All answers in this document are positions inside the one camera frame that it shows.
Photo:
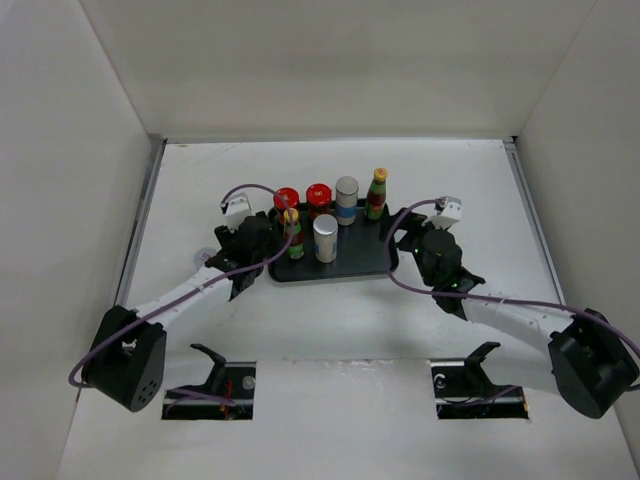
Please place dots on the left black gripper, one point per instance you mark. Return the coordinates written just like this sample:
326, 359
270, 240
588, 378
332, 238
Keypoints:
227, 237

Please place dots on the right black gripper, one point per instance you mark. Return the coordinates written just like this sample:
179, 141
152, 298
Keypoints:
411, 223

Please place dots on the small white-lid jar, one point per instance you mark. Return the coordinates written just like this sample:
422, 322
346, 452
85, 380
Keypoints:
203, 255

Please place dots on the green sauce bottle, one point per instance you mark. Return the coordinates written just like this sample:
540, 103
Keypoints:
376, 196
293, 229

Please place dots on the red-lid sauce jar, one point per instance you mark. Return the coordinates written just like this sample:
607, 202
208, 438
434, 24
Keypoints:
286, 197
318, 199

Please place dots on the silver-lid spice jar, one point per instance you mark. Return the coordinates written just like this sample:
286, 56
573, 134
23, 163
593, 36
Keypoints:
325, 231

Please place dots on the silver-lid blue jar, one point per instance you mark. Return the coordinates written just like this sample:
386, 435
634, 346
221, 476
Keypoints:
346, 198

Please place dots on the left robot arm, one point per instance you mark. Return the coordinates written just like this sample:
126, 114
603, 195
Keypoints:
126, 360

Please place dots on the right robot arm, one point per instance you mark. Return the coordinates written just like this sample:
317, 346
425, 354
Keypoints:
587, 362

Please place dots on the black plastic tray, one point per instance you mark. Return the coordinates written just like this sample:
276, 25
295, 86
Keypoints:
360, 252

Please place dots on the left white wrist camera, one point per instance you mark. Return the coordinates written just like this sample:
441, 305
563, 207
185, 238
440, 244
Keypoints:
235, 209

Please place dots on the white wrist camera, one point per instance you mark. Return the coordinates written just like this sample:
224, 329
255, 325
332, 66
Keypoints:
235, 209
448, 213

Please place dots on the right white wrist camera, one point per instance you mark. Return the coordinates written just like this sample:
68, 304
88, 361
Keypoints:
448, 213

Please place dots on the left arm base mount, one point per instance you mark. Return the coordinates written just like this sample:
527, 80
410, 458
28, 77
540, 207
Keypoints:
203, 385

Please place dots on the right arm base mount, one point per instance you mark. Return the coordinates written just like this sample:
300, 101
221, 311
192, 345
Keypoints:
463, 391

